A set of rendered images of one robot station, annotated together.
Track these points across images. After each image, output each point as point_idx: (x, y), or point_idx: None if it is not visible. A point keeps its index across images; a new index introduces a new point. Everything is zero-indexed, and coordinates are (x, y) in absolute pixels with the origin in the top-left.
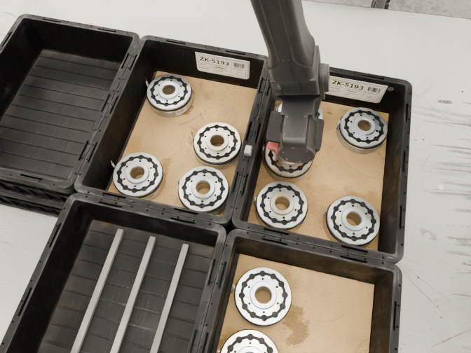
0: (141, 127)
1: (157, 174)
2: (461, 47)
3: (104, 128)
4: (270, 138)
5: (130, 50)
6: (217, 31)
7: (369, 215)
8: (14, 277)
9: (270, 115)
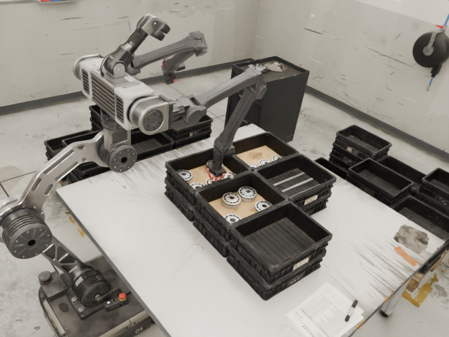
0: None
1: (258, 203)
2: (85, 194)
3: (268, 207)
4: (225, 170)
5: (240, 223)
6: (166, 270)
7: (210, 162)
8: None
9: (219, 173)
